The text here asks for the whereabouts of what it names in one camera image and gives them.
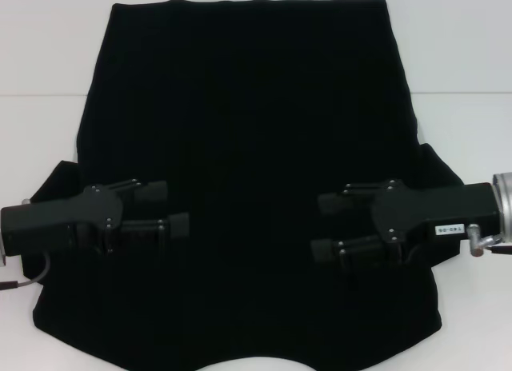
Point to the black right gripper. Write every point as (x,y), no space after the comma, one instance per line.
(440,211)

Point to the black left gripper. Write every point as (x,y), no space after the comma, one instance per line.
(60,227)

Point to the black t-shirt with FREE print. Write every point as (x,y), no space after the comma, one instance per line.
(256,107)

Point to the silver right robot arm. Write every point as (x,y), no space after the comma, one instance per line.
(505,203)

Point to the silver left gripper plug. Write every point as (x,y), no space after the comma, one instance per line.
(26,202)

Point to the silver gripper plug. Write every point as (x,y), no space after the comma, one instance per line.
(477,243)
(26,202)

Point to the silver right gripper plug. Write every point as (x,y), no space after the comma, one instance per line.
(477,243)

